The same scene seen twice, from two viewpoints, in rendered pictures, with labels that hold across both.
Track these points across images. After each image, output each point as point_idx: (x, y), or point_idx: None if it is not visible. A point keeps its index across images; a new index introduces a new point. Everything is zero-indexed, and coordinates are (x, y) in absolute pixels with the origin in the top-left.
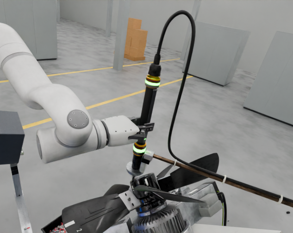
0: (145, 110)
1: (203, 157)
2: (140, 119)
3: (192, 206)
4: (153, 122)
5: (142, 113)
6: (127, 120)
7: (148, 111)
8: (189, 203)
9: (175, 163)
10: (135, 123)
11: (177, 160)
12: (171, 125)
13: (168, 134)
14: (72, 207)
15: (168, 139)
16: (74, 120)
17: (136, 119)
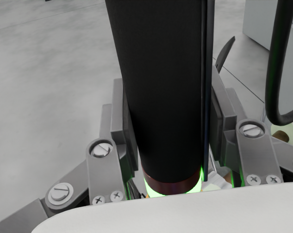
0: (182, 19)
1: (221, 69)
2: (164, 116)
3: (227, 168)
4: (214, 67)
5: (161, 64)
6: (174, 230)
7: (201, 7)
8: (222, 170)
9: None
10: (131, 166)
11: None
12: (289, 6)
13: (276, 63)
14: None
15: (275, 85)
16: None
17: (117, 141)
